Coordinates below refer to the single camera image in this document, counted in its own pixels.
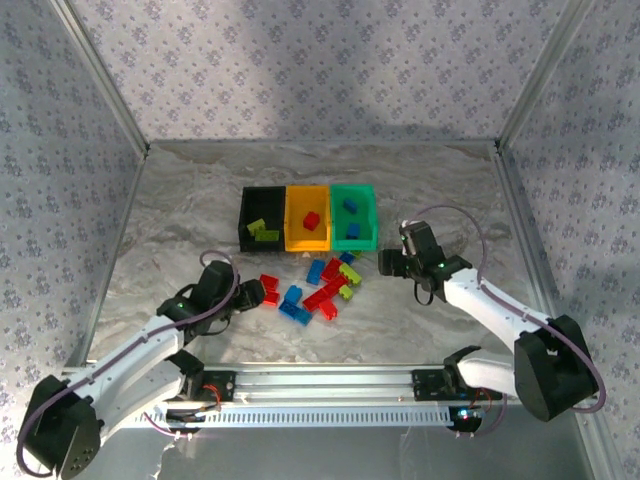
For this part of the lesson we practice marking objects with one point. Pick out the red lego brick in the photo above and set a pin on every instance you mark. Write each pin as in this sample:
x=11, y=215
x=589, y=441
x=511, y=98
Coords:
x=311, y=220
x=331, y=269
x=270, y=281
x=334, y=286
x=316, y=299
x=271, y=299
x=328, y=309

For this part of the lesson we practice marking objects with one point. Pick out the green plastic bin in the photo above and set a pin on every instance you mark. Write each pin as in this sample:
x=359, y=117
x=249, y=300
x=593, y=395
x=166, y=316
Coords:
x=365, y=215

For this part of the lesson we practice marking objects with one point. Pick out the black plastic bin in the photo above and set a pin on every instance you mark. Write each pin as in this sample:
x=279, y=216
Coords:
x=262, y=207

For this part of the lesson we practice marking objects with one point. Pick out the yellow plastic bin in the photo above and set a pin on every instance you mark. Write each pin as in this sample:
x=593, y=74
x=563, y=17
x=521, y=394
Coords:
x=320, y=200

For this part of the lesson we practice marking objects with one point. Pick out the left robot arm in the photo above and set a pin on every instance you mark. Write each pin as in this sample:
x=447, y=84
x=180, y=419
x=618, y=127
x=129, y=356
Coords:
x=130, y=365

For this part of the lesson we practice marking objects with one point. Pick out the black controller board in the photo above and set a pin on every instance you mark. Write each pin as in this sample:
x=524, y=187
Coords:
x=467, y=422
x=182, y=416

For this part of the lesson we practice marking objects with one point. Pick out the grey metal base panel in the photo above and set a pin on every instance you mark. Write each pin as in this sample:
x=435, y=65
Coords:
x=325, y=455

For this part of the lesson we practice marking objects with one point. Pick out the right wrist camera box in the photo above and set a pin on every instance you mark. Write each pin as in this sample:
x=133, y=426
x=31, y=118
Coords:
x=420, y=239

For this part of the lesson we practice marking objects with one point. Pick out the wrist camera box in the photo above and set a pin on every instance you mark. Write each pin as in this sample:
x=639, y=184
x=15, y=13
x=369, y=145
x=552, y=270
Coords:
x=217, y=275
x=420, y=239

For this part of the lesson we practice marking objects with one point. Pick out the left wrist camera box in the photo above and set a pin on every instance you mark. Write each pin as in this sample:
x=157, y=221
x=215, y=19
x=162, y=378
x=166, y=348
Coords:
x=217, y=275

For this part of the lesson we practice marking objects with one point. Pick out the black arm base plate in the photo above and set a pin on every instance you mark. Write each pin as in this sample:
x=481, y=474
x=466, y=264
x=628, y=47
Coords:
x=225, y=387
x=425, y=385

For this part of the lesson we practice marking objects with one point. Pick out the aluminium table edge rail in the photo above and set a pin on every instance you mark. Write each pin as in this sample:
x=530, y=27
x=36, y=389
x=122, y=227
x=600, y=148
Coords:
x=527, y=225
x=112, y=250

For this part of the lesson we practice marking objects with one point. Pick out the aluminium mounting rail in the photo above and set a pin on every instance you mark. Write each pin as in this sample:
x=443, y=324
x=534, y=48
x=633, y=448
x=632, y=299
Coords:
x=325, y=385

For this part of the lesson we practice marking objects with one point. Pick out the aluminium frame post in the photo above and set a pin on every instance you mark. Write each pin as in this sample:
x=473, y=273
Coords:
x=542, y=75
x=102, y=75

